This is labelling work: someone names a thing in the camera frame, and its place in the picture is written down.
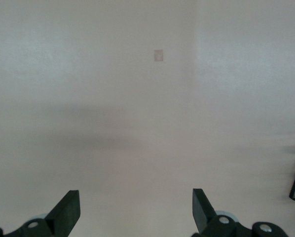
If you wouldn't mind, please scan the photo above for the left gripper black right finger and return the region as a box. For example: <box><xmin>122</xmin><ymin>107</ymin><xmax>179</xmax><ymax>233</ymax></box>
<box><xmin>192</xmin><ymin>188</ymin><xmax>221</xmax><ymax>237</ymax></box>

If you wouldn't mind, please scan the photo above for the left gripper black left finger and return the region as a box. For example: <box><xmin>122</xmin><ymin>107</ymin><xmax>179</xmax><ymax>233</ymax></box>
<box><xmin>45</xmin><ymin>189</ymin><xmax>81</xmax><ymax>237</ymax></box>

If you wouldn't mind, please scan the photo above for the small brown tape square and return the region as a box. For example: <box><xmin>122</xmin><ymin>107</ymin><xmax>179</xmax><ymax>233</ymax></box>
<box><xmin>153</xmin><ymin>49</ymin><xmax>164</xmax><ymax>62</ymax></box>

